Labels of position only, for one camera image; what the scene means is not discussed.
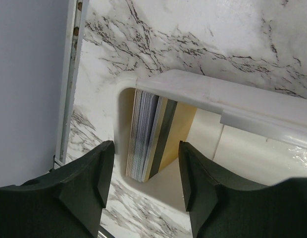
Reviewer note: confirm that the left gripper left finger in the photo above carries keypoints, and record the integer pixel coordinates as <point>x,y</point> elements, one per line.
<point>65,203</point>

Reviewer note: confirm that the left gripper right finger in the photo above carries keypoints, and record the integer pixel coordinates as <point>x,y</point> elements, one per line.
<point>222,204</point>

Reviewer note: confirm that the gold card with black stripe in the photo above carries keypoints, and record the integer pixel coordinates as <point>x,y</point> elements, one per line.
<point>173,125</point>

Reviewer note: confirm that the stack of cards in tray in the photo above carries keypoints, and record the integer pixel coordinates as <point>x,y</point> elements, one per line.
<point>145,115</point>

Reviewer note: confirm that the aluminium frame profile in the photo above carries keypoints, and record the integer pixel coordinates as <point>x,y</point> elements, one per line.
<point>77,11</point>

